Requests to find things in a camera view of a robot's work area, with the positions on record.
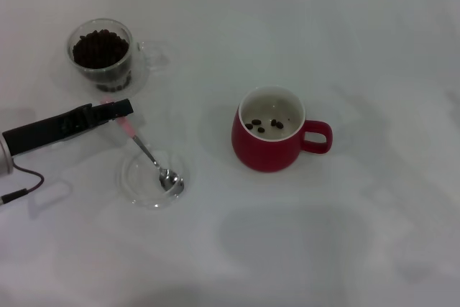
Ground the pile of coffee beans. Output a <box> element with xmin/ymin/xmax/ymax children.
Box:
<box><xmin>72</xmin><ymin>29</ymin><xmax>134</xmax><ymax>93</ymax></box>

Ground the dark left arm cable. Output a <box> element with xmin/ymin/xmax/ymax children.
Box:
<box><xmin>0</xmin><ymin>162</ymin><xmax>46</xmax><ymax>208</ymax></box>

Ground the pink-handled metal spoon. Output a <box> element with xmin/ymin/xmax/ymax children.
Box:
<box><xmin>100</xmin><ymin>96</ymin><xmax>185</xmax><ymax>193</ymax></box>

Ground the double-walled glass cup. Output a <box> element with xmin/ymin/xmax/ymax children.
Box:
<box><xmin>65</xmin><ymin>17</ymin><xmax>170</xmax><ymax>93</ymax></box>

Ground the clear glass saucer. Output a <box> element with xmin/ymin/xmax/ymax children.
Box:
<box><xmin>53</xmin><ymin>43</ymin><xmax>150</xmax><ymax>98</ymax></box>

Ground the small clear glass dish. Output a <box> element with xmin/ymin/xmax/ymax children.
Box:
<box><xmin>119</xmin><ymin>148</ymin><xmax>190</xmax><ymax>211</ymax></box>

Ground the red ceramic mug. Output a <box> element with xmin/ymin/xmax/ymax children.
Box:
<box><xmin>231</xmin><ymin>85</ymin><xmax>334</xmax><ymax>173</ymax></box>

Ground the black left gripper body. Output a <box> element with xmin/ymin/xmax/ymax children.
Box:
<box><xmin>2</xmin><ymin>104</ymin><xmax>109</xmax><ymax>157</ymax></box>

